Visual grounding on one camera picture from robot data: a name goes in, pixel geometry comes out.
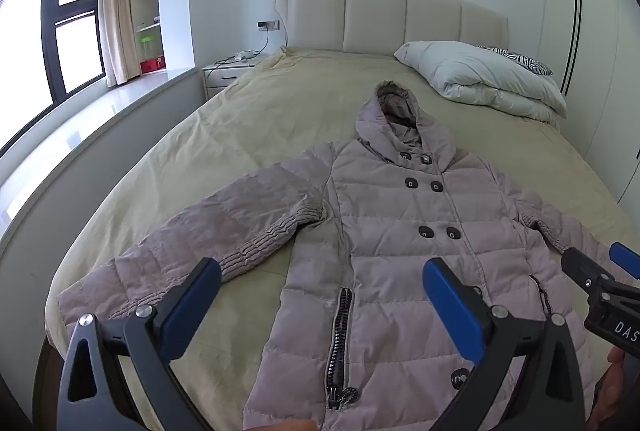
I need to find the bed with yellowish sheet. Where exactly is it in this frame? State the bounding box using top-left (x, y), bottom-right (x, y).
top-left (44, 45), bottom-right (640, 431)

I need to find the mauve hooded puffer jacket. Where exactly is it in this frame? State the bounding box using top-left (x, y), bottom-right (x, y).
top-left (56, 81), bottom-right (623, 431)

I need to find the cream padded headboard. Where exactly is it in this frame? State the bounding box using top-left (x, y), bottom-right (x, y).
top-left (275, 0), bottom-right (510, 58)

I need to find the beige curtain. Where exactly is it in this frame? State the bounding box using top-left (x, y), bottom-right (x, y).
top-left (97, 0), bottom-right (138, 86)

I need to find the white wardrobe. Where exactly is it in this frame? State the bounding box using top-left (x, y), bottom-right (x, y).
top-left (537, 0), bottom-right (640, 206)

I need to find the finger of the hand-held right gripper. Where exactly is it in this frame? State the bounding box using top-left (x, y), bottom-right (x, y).
top-left (609, 242), bottom-right (640, 282)
top-left (561, 248), bottom-right (616, 300)

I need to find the white window sill ledge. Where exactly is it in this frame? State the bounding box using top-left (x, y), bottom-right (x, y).
top-left (0, 66), bottom-right (206, 262)

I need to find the white folded duvet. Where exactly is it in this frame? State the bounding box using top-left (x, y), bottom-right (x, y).
top-left (393, 41), bottom-right (568, 119)

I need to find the black framed window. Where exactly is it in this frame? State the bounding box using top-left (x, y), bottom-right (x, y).
top-left (0, 0), bottom-right (108, 156)

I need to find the zebra print pillow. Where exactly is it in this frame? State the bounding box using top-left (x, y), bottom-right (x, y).
top-left (477, 45), bottom-right (553, 76)

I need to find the white nightstand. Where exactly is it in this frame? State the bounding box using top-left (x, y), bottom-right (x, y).
top-left (201, 56), bottom-right (263, 100)

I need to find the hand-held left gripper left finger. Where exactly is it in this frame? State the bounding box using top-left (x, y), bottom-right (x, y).
top-left (56, 257), bottom-right (222, 431)

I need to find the person's right hand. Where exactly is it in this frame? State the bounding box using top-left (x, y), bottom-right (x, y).
top-left (592, 345), bottom-right (626, 431)

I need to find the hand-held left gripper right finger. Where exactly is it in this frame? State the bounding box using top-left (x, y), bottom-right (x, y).
top-left (422, 257), bottom-right (586, 431)

